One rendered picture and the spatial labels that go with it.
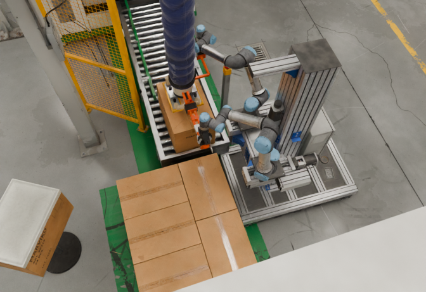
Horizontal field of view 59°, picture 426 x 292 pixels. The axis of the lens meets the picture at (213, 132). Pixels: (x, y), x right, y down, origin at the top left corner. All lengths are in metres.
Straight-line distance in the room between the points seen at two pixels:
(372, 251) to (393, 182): 4.12
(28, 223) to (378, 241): 2.85
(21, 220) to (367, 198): 3.36
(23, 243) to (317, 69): 2.38
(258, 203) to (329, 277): 3.37
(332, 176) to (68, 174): 2.85
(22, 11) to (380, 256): 2.80
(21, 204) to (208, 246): 1.53
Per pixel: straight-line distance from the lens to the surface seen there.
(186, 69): 3.00
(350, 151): 4.64
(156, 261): 3.35
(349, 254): 0.52
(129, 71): 3.62
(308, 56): 2.50
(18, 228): 3.20
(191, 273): 3.31
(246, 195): 3.88
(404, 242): 0.56
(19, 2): 2.98
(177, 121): 3.39
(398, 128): 5.06
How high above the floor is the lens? 3.80
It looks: 59 degrees down
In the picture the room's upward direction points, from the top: 3 degrees clockwise
